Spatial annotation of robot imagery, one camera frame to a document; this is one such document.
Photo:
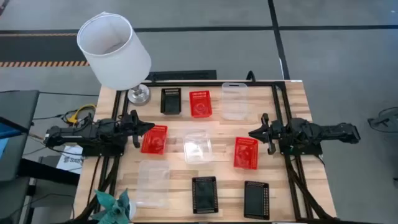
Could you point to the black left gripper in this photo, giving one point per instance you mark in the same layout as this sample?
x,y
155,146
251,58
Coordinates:
x,y
132,129

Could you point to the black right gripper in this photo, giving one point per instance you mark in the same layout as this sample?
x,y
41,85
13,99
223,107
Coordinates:
x,y
274,132

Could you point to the red plastic slotted basket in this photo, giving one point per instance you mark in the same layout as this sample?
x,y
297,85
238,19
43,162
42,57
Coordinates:
x,y
246,153
201,105
154,140

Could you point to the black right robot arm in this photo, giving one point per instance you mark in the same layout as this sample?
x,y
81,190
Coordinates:
x,y
323,133

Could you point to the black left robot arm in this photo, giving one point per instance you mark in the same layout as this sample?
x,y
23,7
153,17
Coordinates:
x,y
81,135

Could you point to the silver metal lamp base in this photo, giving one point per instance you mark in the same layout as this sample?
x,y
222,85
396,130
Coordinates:
x,y
139,94

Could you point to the black plastic slotted basket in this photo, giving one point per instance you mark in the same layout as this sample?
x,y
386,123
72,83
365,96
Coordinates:
x,y
205,195
171,102
256,200

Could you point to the clear plastic basket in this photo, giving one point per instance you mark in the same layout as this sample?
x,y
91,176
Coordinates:
x,y
153,183
234,102
197,147

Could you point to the black floor strip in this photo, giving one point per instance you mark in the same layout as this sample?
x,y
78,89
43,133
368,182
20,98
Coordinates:
x,y
182,75

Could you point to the white fabric lamp shade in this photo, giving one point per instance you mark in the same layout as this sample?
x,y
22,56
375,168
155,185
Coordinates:
x,y
118,62

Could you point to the white printed paper sheet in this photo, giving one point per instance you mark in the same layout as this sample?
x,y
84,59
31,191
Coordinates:
x,y
70,160

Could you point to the white plant pot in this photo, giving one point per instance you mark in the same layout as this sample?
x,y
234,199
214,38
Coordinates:
x,y
132,210

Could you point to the teal artificial plant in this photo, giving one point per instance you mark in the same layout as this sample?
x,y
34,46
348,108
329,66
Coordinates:
x,y
113,208

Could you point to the grey side desk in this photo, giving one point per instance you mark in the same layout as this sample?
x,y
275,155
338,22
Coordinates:
x,y
17,109

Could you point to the black aluminium table frame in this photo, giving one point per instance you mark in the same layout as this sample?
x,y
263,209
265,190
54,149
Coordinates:
x,y
214,83

